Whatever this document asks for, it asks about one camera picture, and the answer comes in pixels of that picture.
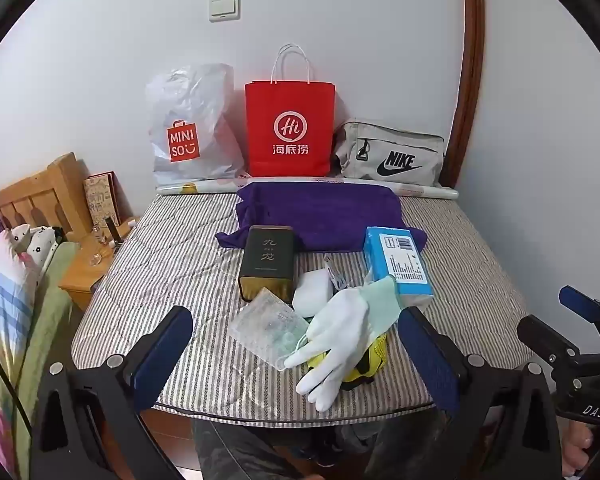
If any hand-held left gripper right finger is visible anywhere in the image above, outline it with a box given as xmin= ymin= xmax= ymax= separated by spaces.
xmin=398 ymin=306 xmax=563 ymax=480

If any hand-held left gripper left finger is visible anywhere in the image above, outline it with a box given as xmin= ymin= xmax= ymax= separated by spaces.
xmin=30 ymin=305 xmax=195 ymax=480

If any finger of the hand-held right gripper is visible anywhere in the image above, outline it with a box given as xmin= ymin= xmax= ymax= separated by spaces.
xmin=559 ymin=285 xmax=600 ymax=346
xmin=517 ymin=315 xmax=581 ymax=376

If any yellow and black glove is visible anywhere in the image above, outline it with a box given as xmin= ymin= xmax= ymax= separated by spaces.
xmin=325 ymin=337 xmax=388 ymax=391

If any light green face mask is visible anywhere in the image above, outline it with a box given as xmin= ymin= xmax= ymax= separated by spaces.
xmin=279 ymin=276 xmax=402 ymax=372

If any white glove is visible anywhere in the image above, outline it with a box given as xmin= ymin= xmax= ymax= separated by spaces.
xmin=283 ymin=287 xmax=376 ymax=411

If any clear plastic packet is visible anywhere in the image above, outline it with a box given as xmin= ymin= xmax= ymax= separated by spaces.
xmin=230 ymin=287 xmax=311 ymax=372

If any small printed white sachet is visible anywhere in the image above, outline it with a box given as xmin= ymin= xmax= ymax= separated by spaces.
xmin=324 ymin=255 xmax=348 ymax=291

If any dark green box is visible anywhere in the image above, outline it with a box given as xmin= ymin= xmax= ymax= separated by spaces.
xmin=238 ymin=225 xmax=296 ymax=303

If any person's right hand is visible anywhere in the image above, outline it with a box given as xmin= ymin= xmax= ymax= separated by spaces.
xmin=561 ymin=417 xmax=600 ymax=480

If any grey striped mattress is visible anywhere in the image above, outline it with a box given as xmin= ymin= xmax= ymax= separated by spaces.
xmin=70 ymin=191 xmax=536 ymax=418

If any blue cardboard box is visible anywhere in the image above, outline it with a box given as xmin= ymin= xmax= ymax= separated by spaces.
xmin=363 ymin=226 xmax=435 ymax=311

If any wooden bedside table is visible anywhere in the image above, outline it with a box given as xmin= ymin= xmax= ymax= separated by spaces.
xmin=59 ymin=217 xmax=141 ymax=311

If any green blanket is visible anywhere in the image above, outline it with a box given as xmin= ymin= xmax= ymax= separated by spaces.
xmin=15 ymin=242 xmax=81 ymax=480

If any dark cloth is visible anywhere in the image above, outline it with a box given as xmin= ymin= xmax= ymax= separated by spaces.
xmin=191 ymin=412 xmax=453 ymax=480

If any white foam sponge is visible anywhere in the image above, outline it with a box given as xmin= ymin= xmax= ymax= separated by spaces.
xmin=292 ymin=269 xmax=336 ymax=317

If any colourful striped blanket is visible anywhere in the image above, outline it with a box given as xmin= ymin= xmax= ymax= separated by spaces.
xmin=0 ymin=232 xmax=38 ymax=476

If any printed picture book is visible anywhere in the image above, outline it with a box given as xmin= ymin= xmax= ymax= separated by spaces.
xmin=83 ymin=172 xmax=122 ymax=228

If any printed paper roll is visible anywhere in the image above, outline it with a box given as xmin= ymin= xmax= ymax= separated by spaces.
xmin=156 ymin=176 xmax=460 ymax=201

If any white spotted plush toy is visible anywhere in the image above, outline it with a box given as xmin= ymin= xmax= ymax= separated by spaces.
xmin=5 ymin=224 xmax=66 ymax=271

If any purple towel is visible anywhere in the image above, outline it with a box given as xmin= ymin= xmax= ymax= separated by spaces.
xmin=215 ymin=181 xmax=427 ymax=253

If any wooden headboard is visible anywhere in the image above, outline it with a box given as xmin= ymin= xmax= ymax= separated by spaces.
xmin=0 ymin=152 xmax=93 ymax=241

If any beige fabric waist bag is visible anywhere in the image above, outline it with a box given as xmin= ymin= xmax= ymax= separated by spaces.
xmin=334 ymin=120 xmax=446 ymax=188

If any white plastic shopping bag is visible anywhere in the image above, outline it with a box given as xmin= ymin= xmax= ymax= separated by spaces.
xmin=145 ymin=63 xmax=246 ymax=187

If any red paper carrier bag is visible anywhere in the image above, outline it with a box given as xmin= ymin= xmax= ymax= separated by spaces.
xmin=244 ymin=45 xmax=337 ymax=178

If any brown wooden door frame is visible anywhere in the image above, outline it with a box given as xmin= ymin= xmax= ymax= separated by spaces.
xmin=440 ymin=0 xmax=486 ymax=188

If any white wall light switch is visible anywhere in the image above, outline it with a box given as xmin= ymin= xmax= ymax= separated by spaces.
xmin=209 ymin=0 xmax=241 ymax=22

